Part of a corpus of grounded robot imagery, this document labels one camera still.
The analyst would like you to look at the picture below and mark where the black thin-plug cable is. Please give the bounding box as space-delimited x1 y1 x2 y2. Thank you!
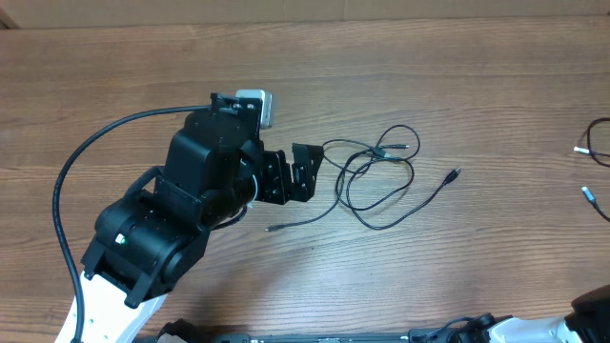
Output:
264 138 416 233

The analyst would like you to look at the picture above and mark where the black cable silver plug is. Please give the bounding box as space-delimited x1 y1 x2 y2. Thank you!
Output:
573 117 609 221

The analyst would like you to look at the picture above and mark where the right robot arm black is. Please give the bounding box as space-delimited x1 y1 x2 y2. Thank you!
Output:
448 285 609 343

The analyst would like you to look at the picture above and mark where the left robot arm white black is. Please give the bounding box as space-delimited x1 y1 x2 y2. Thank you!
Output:
51 103 323 342

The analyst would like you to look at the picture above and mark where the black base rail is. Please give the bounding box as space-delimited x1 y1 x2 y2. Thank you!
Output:
137 318 458 343

